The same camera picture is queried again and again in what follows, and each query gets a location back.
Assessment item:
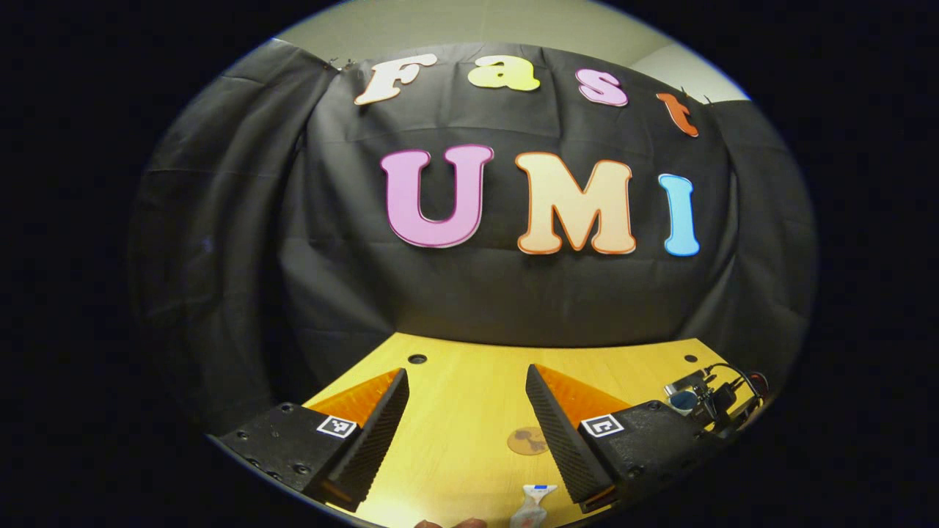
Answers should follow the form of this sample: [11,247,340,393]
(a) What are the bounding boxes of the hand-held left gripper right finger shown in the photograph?
[525,364,727,514]

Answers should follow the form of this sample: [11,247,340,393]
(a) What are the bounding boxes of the white toothpaste tube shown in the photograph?
[510,484,558,528]

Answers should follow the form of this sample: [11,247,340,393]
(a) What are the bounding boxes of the round cork coaster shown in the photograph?
[507,427,549,456]

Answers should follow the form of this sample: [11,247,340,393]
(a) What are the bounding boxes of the wooden desktop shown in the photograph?
[301,332,764,528]

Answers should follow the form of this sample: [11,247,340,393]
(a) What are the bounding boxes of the black backdrop cloth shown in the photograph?
[128,37,819,441]

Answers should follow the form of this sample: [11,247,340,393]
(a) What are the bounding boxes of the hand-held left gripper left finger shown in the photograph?
[218,368,410,513]

